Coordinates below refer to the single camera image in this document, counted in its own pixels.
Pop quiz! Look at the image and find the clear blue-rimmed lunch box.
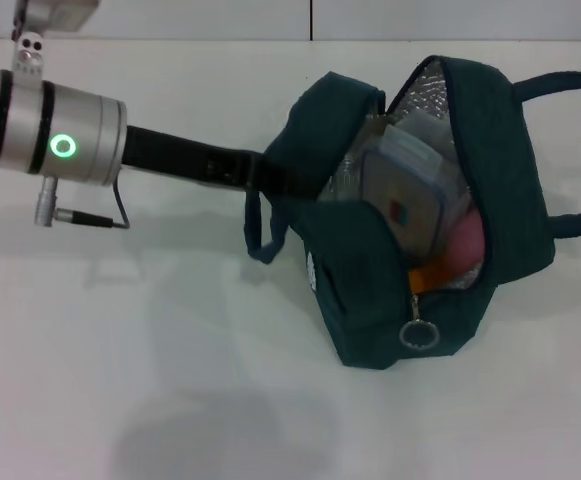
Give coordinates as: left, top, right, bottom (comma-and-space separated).
358, 112, 472, 262

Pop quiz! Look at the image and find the yellow banana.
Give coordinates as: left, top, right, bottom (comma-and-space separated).
407, 258, 452, 297

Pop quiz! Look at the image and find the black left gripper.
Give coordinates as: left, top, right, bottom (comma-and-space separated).
118, 123, 324, 200

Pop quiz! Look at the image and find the dark teal fabric bag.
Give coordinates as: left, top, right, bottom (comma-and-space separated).
243, 54, 581, 372

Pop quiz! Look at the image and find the black cable with silver plug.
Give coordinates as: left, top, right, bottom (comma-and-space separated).
33, 176, 132, 231

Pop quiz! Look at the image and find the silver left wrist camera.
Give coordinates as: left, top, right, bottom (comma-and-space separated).
9, 0, 102, 84

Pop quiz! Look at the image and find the pink peach toy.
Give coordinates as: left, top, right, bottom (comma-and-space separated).
441, 209, 487, 282

